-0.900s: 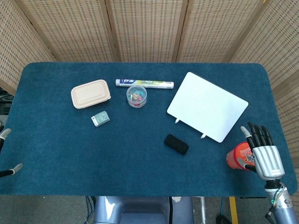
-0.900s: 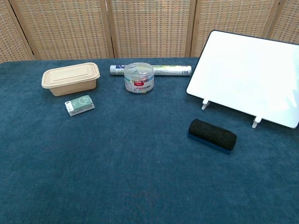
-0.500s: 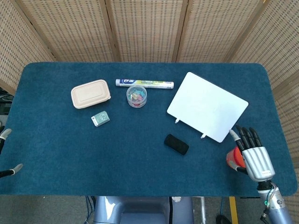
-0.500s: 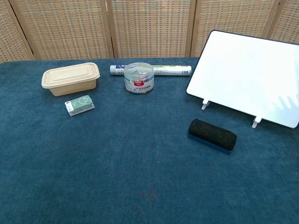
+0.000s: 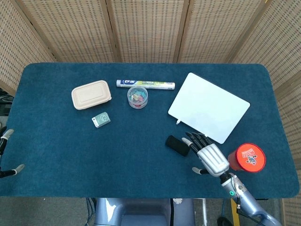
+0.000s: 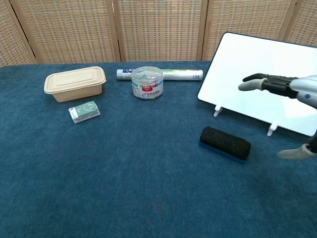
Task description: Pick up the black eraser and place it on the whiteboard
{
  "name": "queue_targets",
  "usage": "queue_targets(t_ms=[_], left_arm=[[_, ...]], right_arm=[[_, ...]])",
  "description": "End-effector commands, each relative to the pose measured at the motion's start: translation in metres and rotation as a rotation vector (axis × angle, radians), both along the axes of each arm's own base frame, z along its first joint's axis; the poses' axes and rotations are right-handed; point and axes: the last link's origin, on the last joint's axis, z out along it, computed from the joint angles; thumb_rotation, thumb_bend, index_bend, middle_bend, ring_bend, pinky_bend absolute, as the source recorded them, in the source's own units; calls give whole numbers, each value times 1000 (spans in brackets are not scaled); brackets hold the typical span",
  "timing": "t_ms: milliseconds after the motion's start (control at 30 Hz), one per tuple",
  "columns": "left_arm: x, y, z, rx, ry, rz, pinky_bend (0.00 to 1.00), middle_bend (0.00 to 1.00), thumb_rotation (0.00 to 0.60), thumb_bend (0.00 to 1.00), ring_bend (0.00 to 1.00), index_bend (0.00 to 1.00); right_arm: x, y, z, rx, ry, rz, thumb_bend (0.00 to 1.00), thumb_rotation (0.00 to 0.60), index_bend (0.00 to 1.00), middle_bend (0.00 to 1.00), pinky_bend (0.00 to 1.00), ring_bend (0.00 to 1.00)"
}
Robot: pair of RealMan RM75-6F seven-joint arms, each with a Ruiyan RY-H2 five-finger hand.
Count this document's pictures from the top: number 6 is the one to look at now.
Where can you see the beige lidded lunch box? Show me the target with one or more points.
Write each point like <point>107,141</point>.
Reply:
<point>74,83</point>

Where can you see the clear plastic round jar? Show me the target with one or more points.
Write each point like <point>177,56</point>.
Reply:
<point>147,84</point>

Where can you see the black whiteboard eraser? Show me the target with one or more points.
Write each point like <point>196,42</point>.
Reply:
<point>224,143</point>

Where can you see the white magnetic whiteboard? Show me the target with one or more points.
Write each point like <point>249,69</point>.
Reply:
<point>247,74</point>

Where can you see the woven rattan folding screen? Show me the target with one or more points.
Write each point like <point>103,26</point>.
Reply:
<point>99,29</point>

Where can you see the blue felt table cloth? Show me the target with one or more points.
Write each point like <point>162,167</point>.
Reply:
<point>123,173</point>

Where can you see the white cling film roll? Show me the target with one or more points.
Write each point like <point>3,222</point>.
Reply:
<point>183,74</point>

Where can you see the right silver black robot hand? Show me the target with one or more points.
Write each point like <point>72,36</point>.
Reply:
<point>280,84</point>

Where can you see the small green white box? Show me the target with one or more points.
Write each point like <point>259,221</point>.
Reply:
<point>84,112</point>

